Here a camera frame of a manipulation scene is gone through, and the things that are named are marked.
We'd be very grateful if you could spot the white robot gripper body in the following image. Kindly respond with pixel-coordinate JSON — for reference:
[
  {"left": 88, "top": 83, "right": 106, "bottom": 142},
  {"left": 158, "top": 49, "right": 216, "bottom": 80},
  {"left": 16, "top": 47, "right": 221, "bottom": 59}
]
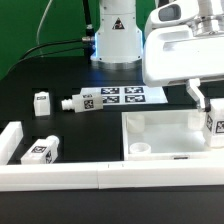
[{"left": 143, "top": 25, "right": 224, "bottom": 87}]

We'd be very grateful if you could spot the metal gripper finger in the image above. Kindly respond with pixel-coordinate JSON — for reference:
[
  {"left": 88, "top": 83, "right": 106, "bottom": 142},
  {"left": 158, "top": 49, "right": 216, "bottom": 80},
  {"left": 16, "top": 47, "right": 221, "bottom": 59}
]
[{"left": 186, "top": 78, "right": 210, "bottom": 112}]

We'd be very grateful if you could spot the white square table top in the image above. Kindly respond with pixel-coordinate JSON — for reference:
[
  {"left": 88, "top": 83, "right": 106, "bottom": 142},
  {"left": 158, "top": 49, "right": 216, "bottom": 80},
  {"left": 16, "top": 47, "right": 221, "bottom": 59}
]
[{"left": 122, "top": 110, "right": 224, "bottom": 161}]

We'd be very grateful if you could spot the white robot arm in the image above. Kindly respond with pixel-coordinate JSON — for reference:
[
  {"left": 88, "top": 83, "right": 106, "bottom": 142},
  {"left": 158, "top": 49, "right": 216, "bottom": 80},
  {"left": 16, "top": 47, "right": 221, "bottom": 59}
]
[{"left": 91, "top": 0, "right": 224, "bottom": 112}]

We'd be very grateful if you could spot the white marker sheet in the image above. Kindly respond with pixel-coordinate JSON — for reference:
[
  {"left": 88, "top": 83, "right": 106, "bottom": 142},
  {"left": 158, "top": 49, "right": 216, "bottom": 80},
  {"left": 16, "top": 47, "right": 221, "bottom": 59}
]
[{"left": 81, "top": 86, "right": 167, "bottom": 105}]

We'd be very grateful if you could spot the white front fence bar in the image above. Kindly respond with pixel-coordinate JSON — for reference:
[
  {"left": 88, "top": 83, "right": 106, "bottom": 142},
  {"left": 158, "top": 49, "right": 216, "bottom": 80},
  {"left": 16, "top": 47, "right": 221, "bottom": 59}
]
[{"left": 0, "top": 159, "right": 224, "bottom": 192}]

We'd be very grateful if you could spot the white fence bar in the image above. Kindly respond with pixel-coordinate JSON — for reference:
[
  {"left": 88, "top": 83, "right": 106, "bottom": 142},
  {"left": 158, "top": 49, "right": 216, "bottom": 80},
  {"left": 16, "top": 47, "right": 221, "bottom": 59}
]
[
  {"left": 0, "top": 121, "right": 23, "bottom": 165},
  {"left": 0, "top": 159, "right": 224, "bottom": 192}
]

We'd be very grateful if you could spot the white left fence bar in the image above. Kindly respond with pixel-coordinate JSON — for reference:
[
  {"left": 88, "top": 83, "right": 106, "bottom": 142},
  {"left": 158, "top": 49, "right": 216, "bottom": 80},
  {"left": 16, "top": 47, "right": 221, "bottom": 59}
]
[{"left": 0, "top": 121, "right": 23, "bottom": 165}]

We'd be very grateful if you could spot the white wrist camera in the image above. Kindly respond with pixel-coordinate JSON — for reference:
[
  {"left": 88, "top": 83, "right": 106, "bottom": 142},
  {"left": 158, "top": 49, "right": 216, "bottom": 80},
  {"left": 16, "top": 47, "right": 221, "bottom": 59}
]
[{"left": 144, "top": 0, "right": 199, "bottom": 36}]

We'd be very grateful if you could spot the black cable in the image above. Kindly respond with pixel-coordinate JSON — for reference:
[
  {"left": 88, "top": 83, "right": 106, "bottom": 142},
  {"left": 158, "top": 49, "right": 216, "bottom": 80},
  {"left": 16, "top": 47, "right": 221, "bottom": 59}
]
[{"left": 6, "top": 0, "right": 96, "bottom": 74}]

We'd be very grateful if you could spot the grey thin cable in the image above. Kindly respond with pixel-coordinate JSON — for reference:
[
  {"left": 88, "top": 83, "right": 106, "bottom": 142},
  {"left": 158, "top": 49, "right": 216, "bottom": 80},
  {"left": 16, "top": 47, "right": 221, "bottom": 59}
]
[{"left": 35, "top": 0, "right": 54, "bottom": 58}]

